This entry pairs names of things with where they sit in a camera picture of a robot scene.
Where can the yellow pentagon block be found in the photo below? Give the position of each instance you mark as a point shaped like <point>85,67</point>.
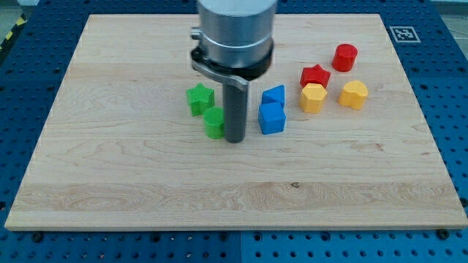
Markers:
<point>312,98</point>

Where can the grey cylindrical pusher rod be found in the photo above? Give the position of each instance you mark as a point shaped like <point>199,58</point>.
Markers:
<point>235,111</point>

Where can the white fiducial marker tag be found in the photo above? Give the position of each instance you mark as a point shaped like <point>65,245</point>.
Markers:
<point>404,34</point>

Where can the red star block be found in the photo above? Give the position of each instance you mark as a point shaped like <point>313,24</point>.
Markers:
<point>315,74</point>

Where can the black yellow hazard tape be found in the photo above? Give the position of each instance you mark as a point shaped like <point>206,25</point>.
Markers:
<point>13,34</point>

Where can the blue triangle block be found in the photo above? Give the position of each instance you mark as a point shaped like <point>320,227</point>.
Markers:
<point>272,95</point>

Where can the red cylinder block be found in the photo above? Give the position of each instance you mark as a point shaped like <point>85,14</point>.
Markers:
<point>344,57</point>

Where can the green cylinder block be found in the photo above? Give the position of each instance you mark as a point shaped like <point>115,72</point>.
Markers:
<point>214,122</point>

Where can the yellow heart block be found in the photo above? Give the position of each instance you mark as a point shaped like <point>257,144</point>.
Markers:
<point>353,94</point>

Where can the green star block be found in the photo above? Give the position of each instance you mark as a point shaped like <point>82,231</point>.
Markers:
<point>199,99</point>

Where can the wooden board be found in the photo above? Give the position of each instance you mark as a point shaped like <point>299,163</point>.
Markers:
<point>120,150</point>

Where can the blue cube block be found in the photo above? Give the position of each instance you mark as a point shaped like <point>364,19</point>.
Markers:
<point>271,118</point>

